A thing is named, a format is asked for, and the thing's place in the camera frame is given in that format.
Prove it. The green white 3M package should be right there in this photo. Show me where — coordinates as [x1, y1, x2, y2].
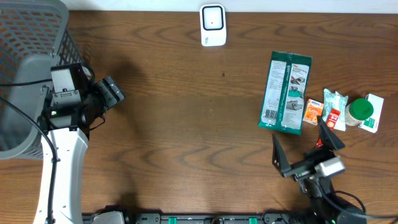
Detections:
[258, 51, 312, 135]

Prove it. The white toothpaste box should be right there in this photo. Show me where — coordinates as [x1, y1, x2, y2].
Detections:
[358, 93, 384, 133]

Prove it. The green lid white jar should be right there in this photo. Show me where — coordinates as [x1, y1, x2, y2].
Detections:
[345, 98, 374, 126]

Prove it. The orange Kleenex tissue pack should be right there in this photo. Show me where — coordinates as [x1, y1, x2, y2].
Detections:
[303, 99, 324, 125]

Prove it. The red white sachet stick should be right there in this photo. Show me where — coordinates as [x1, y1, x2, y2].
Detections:
[315, 109, 341, 148]

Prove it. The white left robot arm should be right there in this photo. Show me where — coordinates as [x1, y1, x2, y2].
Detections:
[34, 63, 125, 223]

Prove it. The light green wipes packet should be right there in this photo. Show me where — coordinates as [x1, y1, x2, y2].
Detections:
[322, 89, 348, 131]

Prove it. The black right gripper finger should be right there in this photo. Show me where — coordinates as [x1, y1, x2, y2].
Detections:
[272, 134, 291, 174]
[317, 116, 345, 151]

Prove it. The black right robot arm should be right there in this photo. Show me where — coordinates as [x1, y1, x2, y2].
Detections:
[272, 120, 367, 224]

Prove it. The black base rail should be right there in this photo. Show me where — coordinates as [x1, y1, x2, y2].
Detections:
[82, 212, 312, 224]

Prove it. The white barcode scanner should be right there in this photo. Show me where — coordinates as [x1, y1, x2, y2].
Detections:
[199, 4, 227, 47]

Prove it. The grey plastic mesh basket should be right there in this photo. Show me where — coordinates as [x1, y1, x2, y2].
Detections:
[1, 0, 83, 159]

